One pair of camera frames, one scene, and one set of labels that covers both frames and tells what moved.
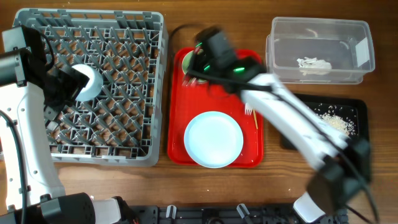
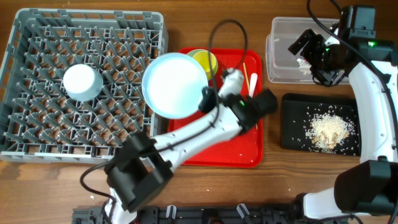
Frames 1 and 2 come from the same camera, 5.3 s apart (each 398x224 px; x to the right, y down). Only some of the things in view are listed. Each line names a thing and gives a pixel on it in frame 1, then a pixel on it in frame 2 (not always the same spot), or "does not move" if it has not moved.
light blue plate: (213, 139) -> (172, 84)
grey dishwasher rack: (124, 125) does not move
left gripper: (76, 81) -> (212, 96)
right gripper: (198, 58) -> (327, 77)
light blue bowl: (94, 84) does not move
